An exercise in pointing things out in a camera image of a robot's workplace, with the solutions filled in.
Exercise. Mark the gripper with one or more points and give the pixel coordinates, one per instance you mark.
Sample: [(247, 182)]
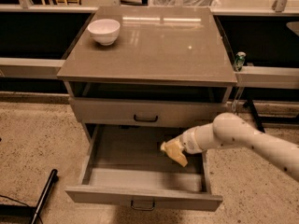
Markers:
[(189, 142)]

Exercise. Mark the yellow sponge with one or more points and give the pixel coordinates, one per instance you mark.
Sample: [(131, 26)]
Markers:
[(183, 162)]

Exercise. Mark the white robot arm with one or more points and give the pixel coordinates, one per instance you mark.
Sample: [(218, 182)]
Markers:
[(229, 130)]

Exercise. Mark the open grey lower drawer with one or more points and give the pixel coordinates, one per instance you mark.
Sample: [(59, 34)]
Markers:
[(125, 166)]

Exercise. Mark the closed grey upper drawer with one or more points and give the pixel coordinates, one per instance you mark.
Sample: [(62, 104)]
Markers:
[(144, 113)]

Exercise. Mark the grey drawer cabinet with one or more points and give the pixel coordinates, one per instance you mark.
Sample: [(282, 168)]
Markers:
[(163, 54)]

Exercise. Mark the black stand leg right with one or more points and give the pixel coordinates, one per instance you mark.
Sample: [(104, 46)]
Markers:
[(255, 115)]

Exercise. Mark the black stand leg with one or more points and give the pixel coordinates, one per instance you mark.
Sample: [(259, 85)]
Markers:
[(255, 115), (52, 179)]

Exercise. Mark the green drink can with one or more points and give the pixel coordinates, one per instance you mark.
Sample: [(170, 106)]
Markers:
[(240, 58)]

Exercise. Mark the black stand leg left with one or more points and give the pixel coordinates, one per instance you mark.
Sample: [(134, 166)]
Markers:
[(52, 179)]

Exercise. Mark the white ceramic bowl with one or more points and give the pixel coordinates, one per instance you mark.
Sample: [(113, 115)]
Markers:
[(104, 31)]

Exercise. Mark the grey metal rail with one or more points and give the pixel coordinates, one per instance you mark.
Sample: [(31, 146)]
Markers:
[(30, 68)]

